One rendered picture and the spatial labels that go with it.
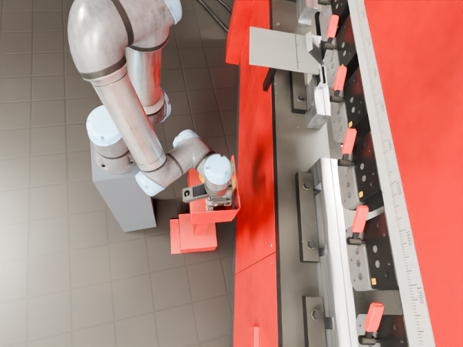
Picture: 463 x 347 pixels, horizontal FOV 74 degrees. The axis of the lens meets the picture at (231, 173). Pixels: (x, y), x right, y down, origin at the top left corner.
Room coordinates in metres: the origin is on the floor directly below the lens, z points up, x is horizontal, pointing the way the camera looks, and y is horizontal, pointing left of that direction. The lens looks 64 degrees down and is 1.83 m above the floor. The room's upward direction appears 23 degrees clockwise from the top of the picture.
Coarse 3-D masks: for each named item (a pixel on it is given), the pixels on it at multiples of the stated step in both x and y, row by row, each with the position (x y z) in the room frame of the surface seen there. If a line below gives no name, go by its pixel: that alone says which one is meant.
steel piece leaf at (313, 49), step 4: (308, 36) 0.99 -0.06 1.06; (308, 40) 0.98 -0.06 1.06; (308, 44) 0.96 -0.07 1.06; (312, 44) 1.00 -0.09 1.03; (308, 48) 0.94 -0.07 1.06; (312, 48) 0.94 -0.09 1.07; (316, 48) 1.01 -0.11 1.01; (308, 52) 0.93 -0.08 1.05; (312, 52) 0.96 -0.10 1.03; (316, 52) 0.99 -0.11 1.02; (312, 56) 0.94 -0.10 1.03; (316, 56) 0.97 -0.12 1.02; (320, 56) 1.00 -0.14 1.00; (316, 60) 0.95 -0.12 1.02; (320, 60) 0.98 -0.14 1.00; (320, 64) 0.96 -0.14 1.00
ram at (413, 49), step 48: (384, 0) 0.79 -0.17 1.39; (432, 0) 0.66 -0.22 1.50; (384, 48) 0.68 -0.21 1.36; (432, 48) 0.57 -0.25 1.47; (384, 96) 0.57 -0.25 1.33; (432, 96) 0.49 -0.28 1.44; (432, 144) 0.41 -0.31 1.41; (384, 192) 0.37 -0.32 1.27; (432, 192) 0.33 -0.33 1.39; (432, 240) 0.26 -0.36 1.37; (432, 288) 0.18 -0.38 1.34
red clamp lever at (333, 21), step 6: (330, 18) 0.90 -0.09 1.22; (336, 18) 0.90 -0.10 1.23; (330, 24) 0.88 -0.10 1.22; (336, 24) 0.89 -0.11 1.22; (330, 30) 0.87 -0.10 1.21; (330, 36) 0.86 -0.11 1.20; (330, 42) 0.85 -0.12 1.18; (324, 48) 0.83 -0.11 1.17; (330, 48) 0.84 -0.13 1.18; (336, 48) 0.85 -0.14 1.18
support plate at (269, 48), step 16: (256, 32) 0.98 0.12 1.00; (272, 32) 1.01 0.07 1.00; (256, 48) 0.91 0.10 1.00; (272, 48) 0.94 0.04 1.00; (288, 48) 0.97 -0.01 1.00; (304, 48) 1.00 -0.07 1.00; (256, 64) 0.84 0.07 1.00; (272, 64) 0.86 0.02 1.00; (288, 64) 0.90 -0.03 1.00; (304, 64) 0.93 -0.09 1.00
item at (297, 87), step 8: (296, 72) 0.97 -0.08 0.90; (296, 80) 0.94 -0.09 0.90; (304, 80) 0.95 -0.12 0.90; (296, 88) 0.90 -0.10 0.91; (304, 88) 0.91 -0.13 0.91; (296, 96) 0.86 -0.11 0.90; (296, 104) 0.82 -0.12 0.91; (304, 104) 0.84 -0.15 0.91; (296, 112) 0.81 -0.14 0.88; (304, 112) 0.82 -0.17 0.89
